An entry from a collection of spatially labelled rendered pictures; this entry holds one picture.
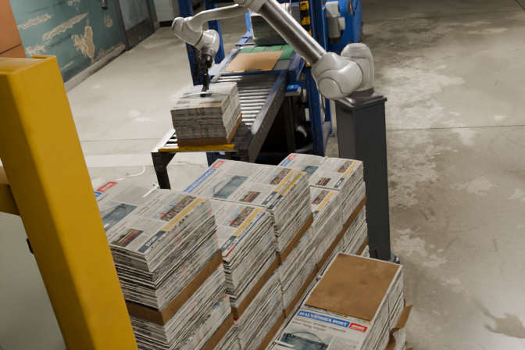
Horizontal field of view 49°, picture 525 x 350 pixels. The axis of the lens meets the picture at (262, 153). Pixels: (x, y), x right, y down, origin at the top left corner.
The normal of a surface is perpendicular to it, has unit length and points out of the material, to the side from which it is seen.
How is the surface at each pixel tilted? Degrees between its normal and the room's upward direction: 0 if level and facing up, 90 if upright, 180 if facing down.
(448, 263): 0
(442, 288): 0
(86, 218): 90
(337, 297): 0
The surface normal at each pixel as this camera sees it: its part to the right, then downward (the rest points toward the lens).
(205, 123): -0.18, 0.44
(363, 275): -0.12, -0.90
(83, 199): 0.87, 0.11
